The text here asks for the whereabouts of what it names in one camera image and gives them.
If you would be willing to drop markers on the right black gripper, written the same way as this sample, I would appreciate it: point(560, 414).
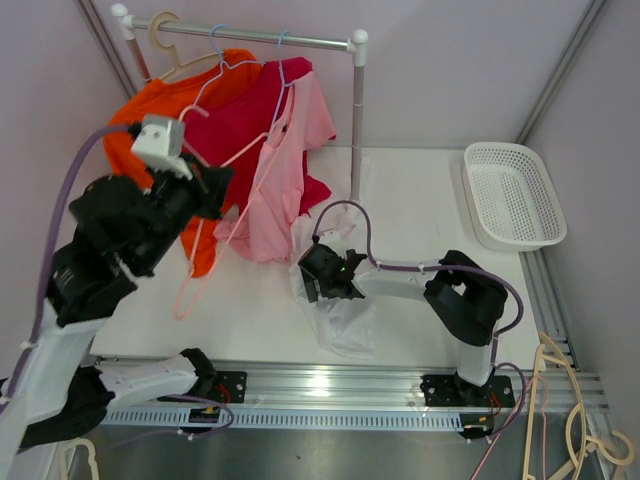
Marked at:
point(311, 287)

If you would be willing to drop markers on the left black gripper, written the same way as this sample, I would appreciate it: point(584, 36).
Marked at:
point(211, 185)

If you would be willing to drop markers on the white t shirt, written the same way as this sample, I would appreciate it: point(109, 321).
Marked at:
point(342, 327)

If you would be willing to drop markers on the pink t shirt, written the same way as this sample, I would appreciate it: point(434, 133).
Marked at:
point(262, 231)

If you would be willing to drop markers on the crimson t shirt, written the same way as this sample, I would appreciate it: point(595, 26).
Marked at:
point(231, 126)

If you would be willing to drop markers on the pink wire hanger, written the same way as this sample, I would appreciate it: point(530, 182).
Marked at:
point(211, 238)

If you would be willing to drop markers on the lavender wire hanger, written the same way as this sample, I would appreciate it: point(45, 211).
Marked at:
point(224, 65)

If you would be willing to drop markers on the blue wire hanger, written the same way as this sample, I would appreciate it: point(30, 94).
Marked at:
point(283, 83)

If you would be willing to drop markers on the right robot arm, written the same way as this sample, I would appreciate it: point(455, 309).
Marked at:
point(468, 300)

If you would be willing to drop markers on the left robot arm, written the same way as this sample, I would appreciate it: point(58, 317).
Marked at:
point(122, 233)

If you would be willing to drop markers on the beige wooden hanger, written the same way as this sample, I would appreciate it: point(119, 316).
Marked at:
point(178, 68)

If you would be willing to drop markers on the white plastic laundry basket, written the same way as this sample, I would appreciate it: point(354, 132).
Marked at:
point(512, 201)

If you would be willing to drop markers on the white metal clothes rack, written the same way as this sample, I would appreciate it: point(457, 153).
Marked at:
point(356, 46)

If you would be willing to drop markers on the beige hangers pile right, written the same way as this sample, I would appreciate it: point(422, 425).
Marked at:
point(579, 442)

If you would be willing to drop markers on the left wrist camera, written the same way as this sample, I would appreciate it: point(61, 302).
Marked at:
point(159, 145)

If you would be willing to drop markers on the aluminium mounting rail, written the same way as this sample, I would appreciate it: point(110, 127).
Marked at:
point(364, 387)

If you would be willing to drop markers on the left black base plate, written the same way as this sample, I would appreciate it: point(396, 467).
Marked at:
point(228, 387)

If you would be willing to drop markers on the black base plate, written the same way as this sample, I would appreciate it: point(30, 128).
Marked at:
point(449, 390)
point(228, 387)

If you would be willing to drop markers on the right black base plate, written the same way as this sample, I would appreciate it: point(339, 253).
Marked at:
point(449, 390)

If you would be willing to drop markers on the white slotted cable duct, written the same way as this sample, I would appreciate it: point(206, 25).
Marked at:
point(185, 417)

